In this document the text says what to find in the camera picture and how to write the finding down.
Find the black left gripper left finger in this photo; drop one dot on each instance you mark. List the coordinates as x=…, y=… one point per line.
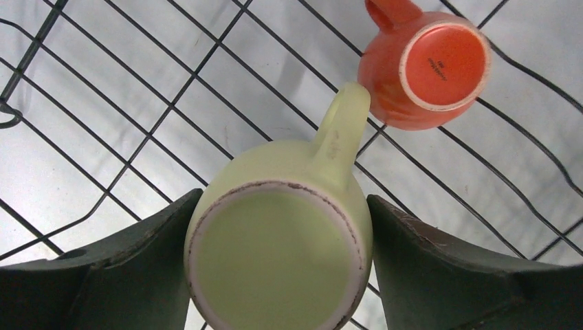
x=132, y=279

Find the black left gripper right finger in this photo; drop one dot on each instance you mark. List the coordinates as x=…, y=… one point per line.
x=429, y=279

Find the light green cup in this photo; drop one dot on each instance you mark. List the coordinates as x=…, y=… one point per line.
x=282, y=237

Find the orange cup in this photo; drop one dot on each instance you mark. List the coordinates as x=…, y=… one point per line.
x=422, y=69

